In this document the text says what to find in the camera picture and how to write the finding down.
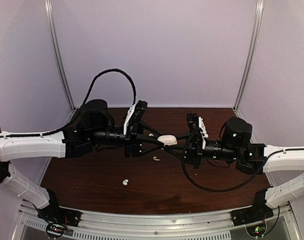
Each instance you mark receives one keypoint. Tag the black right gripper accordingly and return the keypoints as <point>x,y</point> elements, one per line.
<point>193,154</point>

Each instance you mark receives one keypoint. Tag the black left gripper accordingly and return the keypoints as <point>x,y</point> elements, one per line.
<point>132,143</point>

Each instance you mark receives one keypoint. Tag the cream rounded earbud charging case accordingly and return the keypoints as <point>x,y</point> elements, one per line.
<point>167,140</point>

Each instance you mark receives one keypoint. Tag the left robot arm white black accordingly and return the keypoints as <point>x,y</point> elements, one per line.
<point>96,127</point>

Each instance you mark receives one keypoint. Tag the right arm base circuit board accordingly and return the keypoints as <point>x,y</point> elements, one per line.
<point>256,230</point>

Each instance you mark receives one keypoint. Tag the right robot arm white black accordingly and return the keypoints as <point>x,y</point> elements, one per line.
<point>234,146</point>

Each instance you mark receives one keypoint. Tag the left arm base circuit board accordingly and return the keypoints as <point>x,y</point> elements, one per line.
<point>54,230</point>

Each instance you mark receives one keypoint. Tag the white clip-on earbud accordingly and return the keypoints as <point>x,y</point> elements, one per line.
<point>125,182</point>

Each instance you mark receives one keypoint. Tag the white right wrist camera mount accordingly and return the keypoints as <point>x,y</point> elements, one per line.
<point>195,123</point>

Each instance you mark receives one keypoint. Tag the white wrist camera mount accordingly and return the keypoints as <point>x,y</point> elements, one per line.
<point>195,123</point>
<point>134,115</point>

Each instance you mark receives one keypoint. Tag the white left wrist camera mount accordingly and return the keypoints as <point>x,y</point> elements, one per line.
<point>134,115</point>

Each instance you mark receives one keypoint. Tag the aluminium front frame rail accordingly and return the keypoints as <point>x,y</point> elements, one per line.
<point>213,225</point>

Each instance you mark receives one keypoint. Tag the aluminium corner post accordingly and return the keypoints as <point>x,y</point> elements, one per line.
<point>57,54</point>
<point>258,19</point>

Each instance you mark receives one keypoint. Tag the left aluminium corner post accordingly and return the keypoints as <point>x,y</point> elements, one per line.
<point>57,54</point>

